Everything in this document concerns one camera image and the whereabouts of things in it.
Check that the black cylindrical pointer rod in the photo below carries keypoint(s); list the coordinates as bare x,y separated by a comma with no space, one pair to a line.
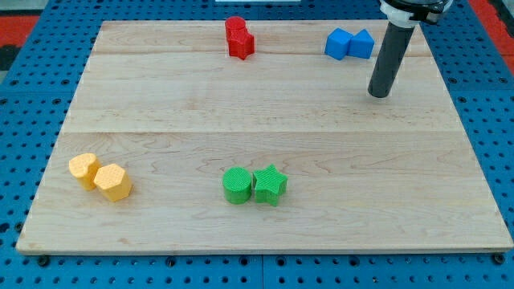
389,59

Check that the red cylinder block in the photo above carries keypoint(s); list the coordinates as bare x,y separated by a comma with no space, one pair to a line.
234,25

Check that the blue cube block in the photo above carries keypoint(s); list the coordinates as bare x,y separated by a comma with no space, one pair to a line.
337,43

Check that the wooden board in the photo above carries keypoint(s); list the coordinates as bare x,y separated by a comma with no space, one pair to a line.
164,101

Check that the green star block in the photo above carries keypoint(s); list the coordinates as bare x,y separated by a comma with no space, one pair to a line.
269,185

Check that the red star block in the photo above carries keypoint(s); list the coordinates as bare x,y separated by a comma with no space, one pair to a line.
241,43

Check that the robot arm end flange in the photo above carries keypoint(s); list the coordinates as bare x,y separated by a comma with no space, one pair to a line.
409,13

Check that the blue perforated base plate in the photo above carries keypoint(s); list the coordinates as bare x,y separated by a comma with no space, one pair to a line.
38,89

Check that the yellow hexagon block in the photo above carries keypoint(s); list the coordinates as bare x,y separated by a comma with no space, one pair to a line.
113,182

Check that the yellow heart block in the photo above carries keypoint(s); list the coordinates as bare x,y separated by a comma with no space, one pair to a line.
83,168

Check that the blue triangle block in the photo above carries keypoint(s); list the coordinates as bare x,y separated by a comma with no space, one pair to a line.
361,45

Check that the green cylinder block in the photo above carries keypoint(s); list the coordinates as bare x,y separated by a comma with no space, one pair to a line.
237,185

